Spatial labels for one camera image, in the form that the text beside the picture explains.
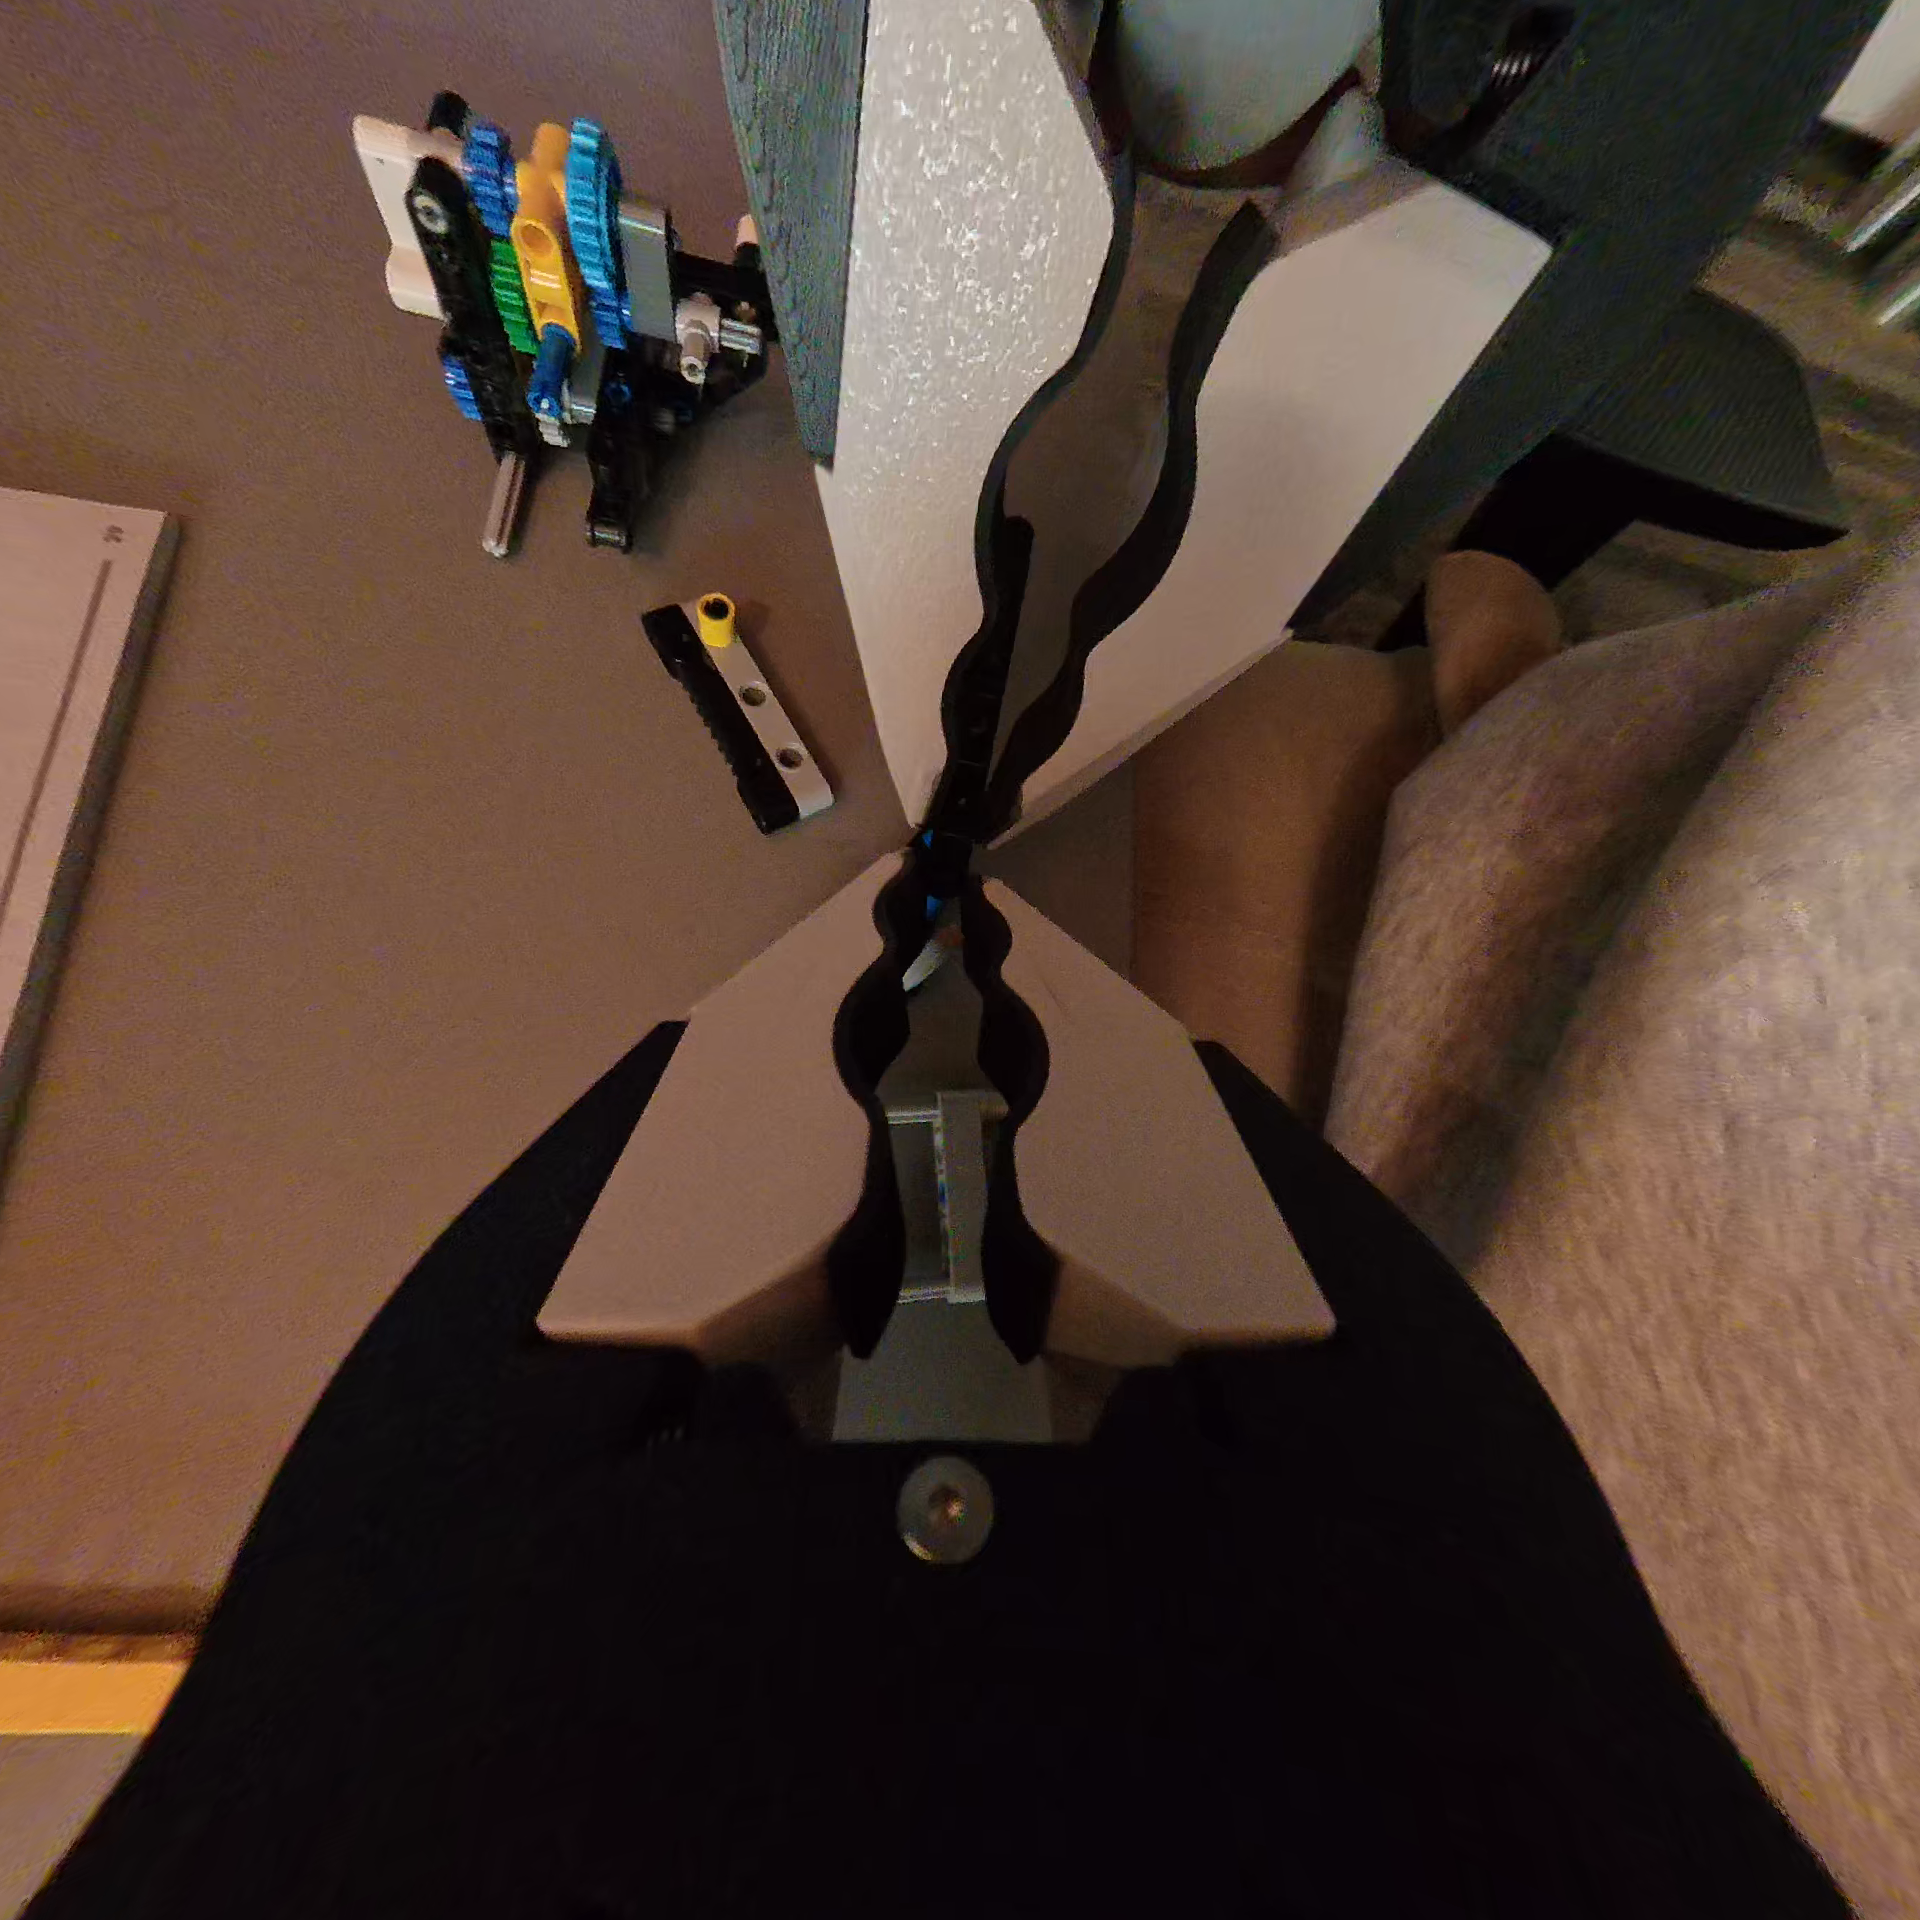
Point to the black and white lego rack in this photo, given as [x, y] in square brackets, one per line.
[749, 719]

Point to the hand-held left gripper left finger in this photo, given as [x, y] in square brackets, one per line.
[707, 1185]

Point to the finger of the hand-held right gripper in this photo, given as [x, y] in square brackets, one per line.
[946, 302]
[1338, 405]

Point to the tan cloth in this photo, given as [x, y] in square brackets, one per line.
[1274, 840]

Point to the grey lego piece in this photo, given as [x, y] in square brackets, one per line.
[960, 1199]

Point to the black lego beam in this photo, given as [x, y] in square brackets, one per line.
[984, 689]

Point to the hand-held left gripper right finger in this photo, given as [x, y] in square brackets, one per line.
[1170, 1199]

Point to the yellow lego beam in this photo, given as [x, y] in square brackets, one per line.
[89, 1695]

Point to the metal chair leg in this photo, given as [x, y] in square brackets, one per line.
[1892, 228]

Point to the lego gear assembly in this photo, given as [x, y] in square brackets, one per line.
[555, 285]

